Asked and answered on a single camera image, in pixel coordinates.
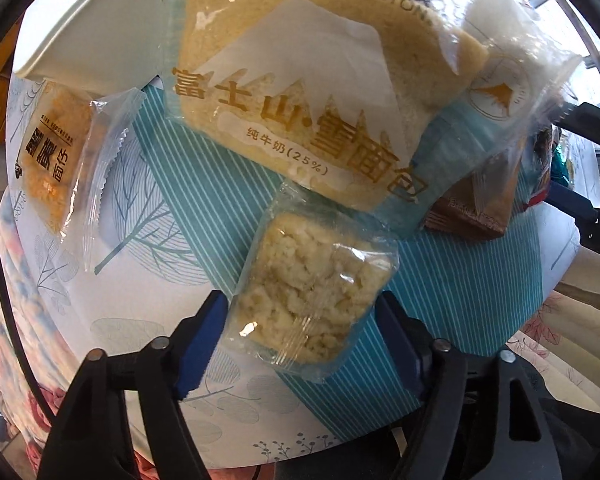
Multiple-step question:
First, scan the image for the brown cracker packet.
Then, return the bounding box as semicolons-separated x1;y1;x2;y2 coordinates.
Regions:
422;155;523;243

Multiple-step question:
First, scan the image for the beige leaf-print cloth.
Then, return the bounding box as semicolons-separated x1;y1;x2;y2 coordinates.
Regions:
505;255;600;411

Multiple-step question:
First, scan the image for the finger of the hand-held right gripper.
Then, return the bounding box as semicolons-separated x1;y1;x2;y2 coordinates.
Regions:
547;180;600;256
555;102;600;153

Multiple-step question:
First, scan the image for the clear crumbly cake packet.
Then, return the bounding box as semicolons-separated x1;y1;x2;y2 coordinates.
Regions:
215;182;401;381

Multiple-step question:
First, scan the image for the white plastic bin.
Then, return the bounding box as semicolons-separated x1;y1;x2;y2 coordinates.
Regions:
17;0;203;93

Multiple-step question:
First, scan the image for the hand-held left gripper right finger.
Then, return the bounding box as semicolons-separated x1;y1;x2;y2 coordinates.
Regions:
375;290;566;480

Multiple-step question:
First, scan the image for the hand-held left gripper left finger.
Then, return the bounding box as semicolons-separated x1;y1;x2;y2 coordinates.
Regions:
35;289;229;480

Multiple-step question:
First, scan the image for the large mountain-print bread packet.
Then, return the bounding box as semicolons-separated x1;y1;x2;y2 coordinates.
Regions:
162;0;491;211

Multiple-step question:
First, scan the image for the orange bread packet dark label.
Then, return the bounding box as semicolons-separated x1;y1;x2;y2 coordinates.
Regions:
15;80;148;273

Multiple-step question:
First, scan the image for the pale floral blanket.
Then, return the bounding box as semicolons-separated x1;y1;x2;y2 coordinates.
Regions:
0;255;181;480

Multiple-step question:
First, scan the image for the metal window grille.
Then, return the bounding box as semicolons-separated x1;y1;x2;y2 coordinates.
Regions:
530;0;600;91

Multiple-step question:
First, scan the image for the clear white bread packet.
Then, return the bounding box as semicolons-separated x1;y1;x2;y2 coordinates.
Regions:
430;0;583;196

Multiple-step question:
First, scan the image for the tree-print teal striped tablecloth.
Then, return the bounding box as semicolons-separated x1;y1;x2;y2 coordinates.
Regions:
5;75;581;468

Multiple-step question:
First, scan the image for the black cable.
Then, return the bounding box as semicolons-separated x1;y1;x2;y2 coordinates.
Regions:
0;210;56;411

